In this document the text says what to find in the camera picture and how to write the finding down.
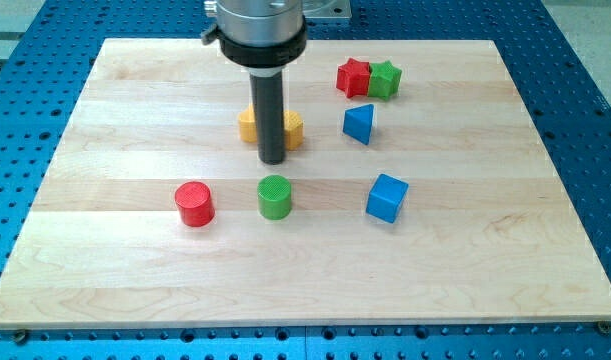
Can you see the green star block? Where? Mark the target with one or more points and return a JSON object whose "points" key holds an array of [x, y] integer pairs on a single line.
{"points": [[384, 80]]}

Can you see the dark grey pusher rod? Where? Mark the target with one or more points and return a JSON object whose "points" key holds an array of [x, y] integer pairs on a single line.
{"points": [[268, 101]]}

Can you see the yellow block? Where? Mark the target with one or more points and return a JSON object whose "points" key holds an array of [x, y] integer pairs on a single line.
{"points": [[293, 133]]}

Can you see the red cylinder block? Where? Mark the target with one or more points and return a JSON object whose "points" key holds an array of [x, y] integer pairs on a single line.
{"points": [[194, 203]]}

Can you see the blue perforated metal table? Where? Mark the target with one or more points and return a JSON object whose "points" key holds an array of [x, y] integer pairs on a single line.
{"points": [[43, 77]]}

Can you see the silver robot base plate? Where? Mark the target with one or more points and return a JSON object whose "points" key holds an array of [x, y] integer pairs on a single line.
{"points": [[334, 10]]}

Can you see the red star block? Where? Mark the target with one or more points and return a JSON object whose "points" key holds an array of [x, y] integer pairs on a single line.
{"points": [[353, 78]]}

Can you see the blue cube block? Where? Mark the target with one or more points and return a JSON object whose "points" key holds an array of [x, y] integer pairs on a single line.
{"points": [[386, 197]]}

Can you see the green cylinder block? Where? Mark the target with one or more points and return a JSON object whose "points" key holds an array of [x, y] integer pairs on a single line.
{"points": [[274, 194]]}

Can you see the wooden board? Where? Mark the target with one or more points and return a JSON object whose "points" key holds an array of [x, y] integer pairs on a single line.
{"points": [[486, 232]]}

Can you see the blue triangle block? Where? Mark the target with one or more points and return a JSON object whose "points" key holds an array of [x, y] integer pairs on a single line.
{"points": [[358, 123]]}

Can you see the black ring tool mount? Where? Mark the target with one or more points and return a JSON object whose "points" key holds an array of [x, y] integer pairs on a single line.
{"points": [[262, 44]]}

